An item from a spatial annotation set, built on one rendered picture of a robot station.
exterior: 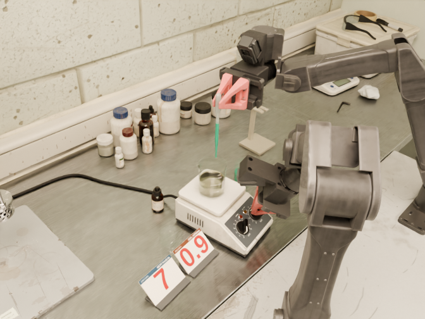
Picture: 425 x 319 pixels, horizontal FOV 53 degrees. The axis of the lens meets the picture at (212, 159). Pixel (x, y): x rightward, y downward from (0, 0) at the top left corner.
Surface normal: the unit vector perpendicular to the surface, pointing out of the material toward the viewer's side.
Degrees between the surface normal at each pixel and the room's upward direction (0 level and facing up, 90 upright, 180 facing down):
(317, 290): 86
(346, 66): 87
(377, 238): 0
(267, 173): 30
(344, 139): 54
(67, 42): 90
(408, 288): 0
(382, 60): 91
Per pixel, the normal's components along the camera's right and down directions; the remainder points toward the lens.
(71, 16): 0.72, 0.44
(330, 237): -0.11, 0.53
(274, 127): 0.05, -0.80
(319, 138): 0.00, -0.43
